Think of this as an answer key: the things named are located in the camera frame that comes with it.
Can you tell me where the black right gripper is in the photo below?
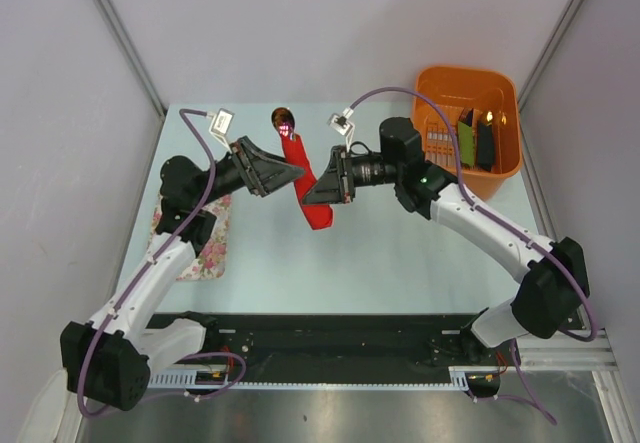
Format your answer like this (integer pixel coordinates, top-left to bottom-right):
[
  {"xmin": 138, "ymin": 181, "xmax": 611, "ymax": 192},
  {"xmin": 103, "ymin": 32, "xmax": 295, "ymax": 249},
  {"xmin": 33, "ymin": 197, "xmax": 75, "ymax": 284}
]
[{"xmin": 303, "ymin": 145, "xmax": 402, "ymax": 205}]

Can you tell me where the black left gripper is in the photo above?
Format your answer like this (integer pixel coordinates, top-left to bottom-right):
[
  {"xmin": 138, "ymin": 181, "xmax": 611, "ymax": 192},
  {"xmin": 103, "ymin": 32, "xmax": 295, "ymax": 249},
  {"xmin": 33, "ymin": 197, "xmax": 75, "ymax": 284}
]
[{"xmin": 194, "ymin": 136, "xmax": 304, "ymax": 208}]

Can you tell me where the red paper napkin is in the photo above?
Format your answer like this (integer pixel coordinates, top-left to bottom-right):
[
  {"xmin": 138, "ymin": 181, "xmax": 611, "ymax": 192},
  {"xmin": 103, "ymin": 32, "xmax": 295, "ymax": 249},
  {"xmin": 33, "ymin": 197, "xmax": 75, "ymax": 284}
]
[{"xmin": 280, "ymin": 134, "xmax": 333, "ymax": 231}]

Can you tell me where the rainbow iridescent spoon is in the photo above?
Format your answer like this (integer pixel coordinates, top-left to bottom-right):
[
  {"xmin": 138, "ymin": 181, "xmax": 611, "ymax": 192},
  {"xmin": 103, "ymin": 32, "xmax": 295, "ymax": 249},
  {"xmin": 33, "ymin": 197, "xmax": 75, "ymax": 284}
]
[{"xmin": 271, "ymin": 107, "xmax": 296, "ymax": 141}]

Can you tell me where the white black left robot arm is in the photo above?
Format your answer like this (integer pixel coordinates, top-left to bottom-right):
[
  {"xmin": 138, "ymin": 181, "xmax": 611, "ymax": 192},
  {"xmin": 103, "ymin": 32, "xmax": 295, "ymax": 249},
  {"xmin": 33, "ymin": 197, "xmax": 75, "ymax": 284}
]
[{"xmin": 60, "ymin": 137, "xmax": 305, "ymax": 416}]

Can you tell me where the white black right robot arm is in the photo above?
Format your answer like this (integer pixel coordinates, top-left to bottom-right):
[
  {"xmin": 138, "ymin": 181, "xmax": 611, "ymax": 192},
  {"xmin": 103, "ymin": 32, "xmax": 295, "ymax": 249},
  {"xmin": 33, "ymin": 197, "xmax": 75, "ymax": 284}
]
[{"xmin": 302, "ymin": 117, "xmax": 590, "ymax": 364}]

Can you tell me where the black napkin roll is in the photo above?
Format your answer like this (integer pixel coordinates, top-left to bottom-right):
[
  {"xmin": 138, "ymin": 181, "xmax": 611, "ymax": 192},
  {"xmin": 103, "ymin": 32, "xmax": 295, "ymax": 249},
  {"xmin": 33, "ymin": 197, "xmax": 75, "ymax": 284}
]
[{"xmin": 476, "ymin": 122, "xmax": 495, "ymax": 172}]

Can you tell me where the floral patterned tray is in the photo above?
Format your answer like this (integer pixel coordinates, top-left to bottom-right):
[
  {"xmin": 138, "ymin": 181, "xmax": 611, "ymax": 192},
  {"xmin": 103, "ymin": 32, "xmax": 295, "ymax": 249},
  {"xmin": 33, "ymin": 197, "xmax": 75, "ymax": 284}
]
[{"xmin": 177, "ymin": 195, "xmax": 232, "ymax": 281}]

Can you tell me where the orange plastic basket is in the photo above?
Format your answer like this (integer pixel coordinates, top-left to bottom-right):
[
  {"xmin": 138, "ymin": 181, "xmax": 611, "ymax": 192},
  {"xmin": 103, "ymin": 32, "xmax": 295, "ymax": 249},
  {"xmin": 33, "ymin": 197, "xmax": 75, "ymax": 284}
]
[{"xmin": 411, "ymin": 65, "xmax": 522, "ymax": 200}]

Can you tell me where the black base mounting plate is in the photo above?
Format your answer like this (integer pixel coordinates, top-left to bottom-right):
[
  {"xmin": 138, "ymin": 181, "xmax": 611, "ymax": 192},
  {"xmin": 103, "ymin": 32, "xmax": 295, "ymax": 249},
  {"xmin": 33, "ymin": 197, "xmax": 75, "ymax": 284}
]
[{"xmin": 196, "ymin": 314, "xmax": 512, "ymax": 386}]

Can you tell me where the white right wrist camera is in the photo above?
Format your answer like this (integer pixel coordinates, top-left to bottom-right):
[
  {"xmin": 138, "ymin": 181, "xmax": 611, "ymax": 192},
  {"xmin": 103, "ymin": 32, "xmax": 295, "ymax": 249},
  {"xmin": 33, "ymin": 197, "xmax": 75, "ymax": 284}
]
[{"xmin": 328, "ymin": 108, "xmax": 355, "ymax": 149}]

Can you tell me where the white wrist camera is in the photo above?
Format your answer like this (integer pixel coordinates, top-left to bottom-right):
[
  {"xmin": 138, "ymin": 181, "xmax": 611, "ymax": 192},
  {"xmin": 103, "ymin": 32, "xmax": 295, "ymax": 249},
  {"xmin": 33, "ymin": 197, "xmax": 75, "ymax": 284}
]
[
  {"xmin": 328, "ymin": 108, "xmax": 355, "ymax": 149},
  {"xmin": 206, "ymin": 108, "xmax": 234, "ymax": 150}
]

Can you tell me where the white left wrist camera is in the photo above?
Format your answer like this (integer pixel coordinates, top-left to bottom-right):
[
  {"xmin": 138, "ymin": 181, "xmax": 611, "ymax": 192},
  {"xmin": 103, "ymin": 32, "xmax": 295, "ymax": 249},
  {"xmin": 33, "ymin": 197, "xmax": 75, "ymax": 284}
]
[{"xmin": 206, "ymin": 108, "xmax": 234, "ymax": 150}]

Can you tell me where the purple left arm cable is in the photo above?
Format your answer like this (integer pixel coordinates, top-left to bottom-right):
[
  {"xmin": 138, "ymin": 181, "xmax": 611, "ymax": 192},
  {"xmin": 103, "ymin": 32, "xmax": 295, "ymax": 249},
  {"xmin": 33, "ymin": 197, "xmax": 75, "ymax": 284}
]
[{"xmin": 77, "ymin": 107, "xmax": 249, "ymax": 418}]

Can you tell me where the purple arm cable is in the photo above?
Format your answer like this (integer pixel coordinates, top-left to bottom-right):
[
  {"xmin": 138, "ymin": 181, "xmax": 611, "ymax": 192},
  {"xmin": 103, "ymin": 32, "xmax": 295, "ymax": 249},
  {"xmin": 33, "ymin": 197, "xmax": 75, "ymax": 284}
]
[
  {"xmin": 77, "ymin": 107, "xmax": 249, "ymax": 418},
  {"xmin": 344, "ymin": 86, "xmax": 601, "ymax": 425}
]

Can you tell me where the white slotted cable duct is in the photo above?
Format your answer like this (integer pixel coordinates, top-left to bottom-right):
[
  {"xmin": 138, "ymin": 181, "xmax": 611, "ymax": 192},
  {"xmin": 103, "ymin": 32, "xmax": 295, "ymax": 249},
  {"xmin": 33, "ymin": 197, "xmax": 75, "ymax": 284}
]
[{"xmin": 148, "ymin": 368, "xmax": 198, "ymax": 388}]

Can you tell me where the aluminium frame rail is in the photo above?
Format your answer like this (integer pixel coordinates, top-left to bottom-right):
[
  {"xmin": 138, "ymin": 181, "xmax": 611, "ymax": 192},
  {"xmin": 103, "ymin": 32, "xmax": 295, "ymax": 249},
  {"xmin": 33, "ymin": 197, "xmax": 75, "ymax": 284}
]
[{"xmin": 517, "ymin": 330, "xmax": 618, "ymax": 371}]

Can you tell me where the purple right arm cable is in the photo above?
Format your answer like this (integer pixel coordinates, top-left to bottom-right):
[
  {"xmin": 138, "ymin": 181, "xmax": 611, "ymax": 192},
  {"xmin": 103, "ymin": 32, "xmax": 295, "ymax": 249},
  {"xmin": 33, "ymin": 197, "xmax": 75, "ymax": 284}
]
[{"xmin": 344, "ymin": 86, "xmax": 601, "ymax": 425}]

